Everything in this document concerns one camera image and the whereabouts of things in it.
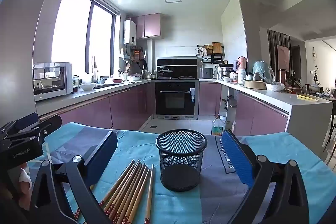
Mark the wok with glass lid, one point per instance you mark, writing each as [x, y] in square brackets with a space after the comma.
[164, 71]

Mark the black wall rack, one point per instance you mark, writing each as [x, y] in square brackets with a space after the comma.
[210, 58]

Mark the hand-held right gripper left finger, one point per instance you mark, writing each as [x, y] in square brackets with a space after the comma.
[101, 153]

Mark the black mesh holder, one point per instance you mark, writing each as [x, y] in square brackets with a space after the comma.
[181, 176]

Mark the glass jar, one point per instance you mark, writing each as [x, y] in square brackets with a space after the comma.
[75, 81]

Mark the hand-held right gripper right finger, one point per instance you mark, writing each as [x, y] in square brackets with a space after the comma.
[237, 158]

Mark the yellow box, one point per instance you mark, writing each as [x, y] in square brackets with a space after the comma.
[308, 97]

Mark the kitchen window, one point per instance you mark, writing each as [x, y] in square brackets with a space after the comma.
[76, 29]

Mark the person's left hand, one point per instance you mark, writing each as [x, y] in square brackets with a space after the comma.
[25, 179]

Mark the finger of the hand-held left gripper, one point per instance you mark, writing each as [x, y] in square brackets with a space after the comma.
[26, 120]
[51, 124]

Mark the cooking oil bottle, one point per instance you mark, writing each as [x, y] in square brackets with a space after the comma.
[217, 128]

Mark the small white bowl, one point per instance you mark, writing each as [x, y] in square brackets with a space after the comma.
[134, 78]

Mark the dining chair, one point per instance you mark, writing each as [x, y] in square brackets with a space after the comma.
[331, 134]

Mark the hanging frying pan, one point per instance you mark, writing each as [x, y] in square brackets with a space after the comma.
[142, 64]

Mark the wooden cutting board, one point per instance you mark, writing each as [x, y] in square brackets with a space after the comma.
[216, 48]

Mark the striped wall panel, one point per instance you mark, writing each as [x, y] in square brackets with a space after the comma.
[273, 50]

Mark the bowl in white bag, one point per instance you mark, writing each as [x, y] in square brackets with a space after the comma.
[274, 87]

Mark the white bin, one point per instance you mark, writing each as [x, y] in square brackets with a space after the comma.
[222, 119]

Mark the red bowl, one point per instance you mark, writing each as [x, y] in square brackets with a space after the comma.
[117, 80]

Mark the pink wall cabinets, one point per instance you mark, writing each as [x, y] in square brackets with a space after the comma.
[148, 26]

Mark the bunch of wooden chopsticks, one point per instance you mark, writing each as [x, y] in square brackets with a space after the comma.
[131, 187]

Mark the black range hood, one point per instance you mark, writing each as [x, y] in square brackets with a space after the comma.
[177, 61]

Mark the pink thermos kettle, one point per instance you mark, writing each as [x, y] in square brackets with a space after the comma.
[241, 62]

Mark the built-in black oven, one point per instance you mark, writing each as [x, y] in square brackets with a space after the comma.
[174, 98]

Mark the steel pot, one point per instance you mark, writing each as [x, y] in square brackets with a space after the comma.
[226, 73]

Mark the white countertop oven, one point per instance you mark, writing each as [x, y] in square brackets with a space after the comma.
[52, 82]

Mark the white water heater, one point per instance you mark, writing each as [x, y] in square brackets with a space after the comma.
[130, 32]

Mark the pink base cabinet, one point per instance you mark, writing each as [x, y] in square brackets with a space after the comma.
[262, 116]
[210, 98]
[105, 108]

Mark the teal and grey tablecloth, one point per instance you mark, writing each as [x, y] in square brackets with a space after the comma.
[183, 208]

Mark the wall clock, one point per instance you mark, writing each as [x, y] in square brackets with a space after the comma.
[313, 54]

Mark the teal plastic bag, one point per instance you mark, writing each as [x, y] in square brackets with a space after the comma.
[262, 70]

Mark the large white bowl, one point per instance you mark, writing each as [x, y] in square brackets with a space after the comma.
[88, 86]

